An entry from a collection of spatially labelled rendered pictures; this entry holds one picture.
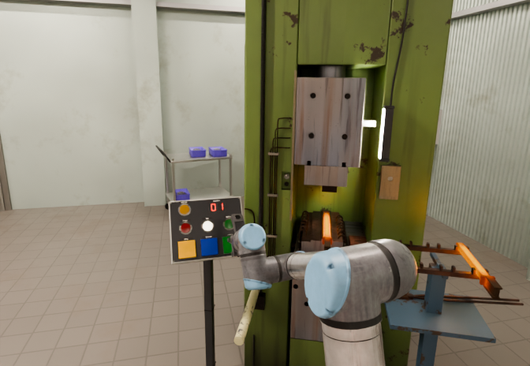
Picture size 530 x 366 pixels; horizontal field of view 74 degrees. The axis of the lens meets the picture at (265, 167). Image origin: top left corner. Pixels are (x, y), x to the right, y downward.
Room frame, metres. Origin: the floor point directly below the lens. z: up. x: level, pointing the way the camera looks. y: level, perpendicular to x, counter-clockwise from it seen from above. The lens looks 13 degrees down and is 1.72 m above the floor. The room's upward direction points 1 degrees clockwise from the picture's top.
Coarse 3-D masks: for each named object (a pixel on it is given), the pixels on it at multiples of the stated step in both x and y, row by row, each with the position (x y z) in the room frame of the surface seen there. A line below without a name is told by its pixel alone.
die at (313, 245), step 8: (312, 216) 1.91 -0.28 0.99; (320, 216) 1.92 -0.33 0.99; (336, 216) 1.91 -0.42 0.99; (304, 224) 1.82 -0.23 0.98; (312, 224) 1.79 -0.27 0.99; (320, 224) 1.80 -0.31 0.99; (336, 224) 1.79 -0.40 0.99; (304, 232) 1.71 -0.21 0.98; (312, 232) 1.69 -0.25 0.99; (320, 232) 1.69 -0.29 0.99; (336, 232) 1.69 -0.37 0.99; (304, 240) 1.61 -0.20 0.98; (312, 240) 1.59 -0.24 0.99; (320, 240) 1.59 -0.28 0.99; (336, 240) 1.59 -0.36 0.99; (304, 248) 1.60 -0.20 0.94; (312, 248) 1.59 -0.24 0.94; (320, 248) 1.59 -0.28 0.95
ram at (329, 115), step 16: (304, 80) 1.60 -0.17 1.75; (320, 80) 1.59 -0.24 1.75; (336, 80) 1.58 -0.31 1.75; (352, 80) 1.57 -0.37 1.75; (304, 96) 1.60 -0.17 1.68; (320, 96) 1.59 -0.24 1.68; (336, 96) 1.58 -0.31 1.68; (352, 96) 1.57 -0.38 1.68; (304, 112) 1.60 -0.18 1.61; (320, 112) 1.59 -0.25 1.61; (336, 112) 1.58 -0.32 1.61; (352, 112) 1.57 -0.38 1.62; (304, 128) 1.60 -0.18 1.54; (320, 128) 1.59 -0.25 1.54; (336, 128) 1.58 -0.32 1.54; (352, 128) 1.57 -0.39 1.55; (304, 144) 1.60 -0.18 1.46; (320, 144) 1.59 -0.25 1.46; (336, 144) 1.58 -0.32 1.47; (352, 144) 1.57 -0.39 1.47; (304, 160) 1.60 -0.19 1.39; (320, 160) 1.59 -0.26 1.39; (336, 160) 1.58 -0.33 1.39; (352, 160) 1.57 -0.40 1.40
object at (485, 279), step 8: (464, 248) 1.43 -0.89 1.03; (464, 256) 1.39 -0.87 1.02; (472, 256) 1.36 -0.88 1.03; (472, 264) 1.29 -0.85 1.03; (480, 264) 1.29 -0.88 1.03; (480, 272) 1.23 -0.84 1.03; (480, 280) 1.19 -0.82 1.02; (488, 280) 1.15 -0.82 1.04; (488, 288) 1.16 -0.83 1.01; (496, 288) 1.10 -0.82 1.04; (496, 296) 1.10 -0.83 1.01
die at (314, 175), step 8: (304, 168) 1.60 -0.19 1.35; (312, 168) 1.59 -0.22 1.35; (320, 168) 1.59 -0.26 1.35; (328, 168) 1.58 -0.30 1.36; (336, 168) 1.58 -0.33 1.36; (344, 168) 1.57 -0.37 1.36; (304, 176) 1.60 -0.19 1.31; (312, 176) 1.59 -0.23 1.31; (320, 176) 1.59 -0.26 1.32; (328, 176) 1.58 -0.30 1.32; (336, 176) 1.58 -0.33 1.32; (344, 176) 1.57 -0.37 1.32; (304, 184) 1.60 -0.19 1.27; (312, 184) 1.59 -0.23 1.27; (320, 184) 1.59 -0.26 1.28; (328, 184) 1.58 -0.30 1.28; (336, 184) 1.58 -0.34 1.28; (344, 184) 1.57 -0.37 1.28
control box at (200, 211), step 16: (176, 208) 1.52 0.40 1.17; (192, 208) 1.54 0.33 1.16; (208, 208) 1.55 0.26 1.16; (224, 208) 1.57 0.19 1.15; (240, 208) 1.59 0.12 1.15; (176, 224) 1.48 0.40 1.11; (192, 224) 1.50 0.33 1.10; (224, 224) 1.53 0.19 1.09; (176, 240) 1.45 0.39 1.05; (192, 240) 1.47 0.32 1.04; (176, 256) 1.41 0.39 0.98; (208, 256) 1.44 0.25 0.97; (224, 256) 1.46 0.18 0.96
